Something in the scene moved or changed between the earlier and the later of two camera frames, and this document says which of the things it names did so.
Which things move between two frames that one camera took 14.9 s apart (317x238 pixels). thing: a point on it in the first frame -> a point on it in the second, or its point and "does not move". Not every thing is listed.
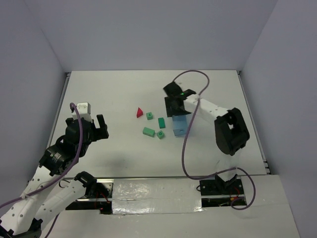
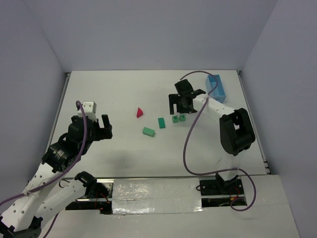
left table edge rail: x=68 y=75 does not move
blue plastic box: x=179 y=125 -> x=218 y=94
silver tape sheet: x=156 y=196 does not move
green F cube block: x=149 y=115 -> x=182 y=117
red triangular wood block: x=139 y=112 does not move
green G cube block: x=160 y=134 -> x=175 y=119
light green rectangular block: x=148 y=131 does not move
